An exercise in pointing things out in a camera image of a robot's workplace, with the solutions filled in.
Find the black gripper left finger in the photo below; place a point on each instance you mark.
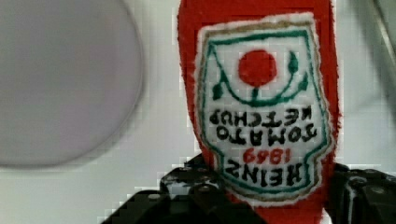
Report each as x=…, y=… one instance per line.
x=190, y=194

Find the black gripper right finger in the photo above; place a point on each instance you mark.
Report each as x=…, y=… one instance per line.
x=361, y=196

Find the red plush ketchup bottle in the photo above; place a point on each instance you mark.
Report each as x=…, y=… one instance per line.
x=262, y=94

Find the grey round plate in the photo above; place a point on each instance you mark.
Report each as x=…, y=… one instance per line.
x=71, y=73

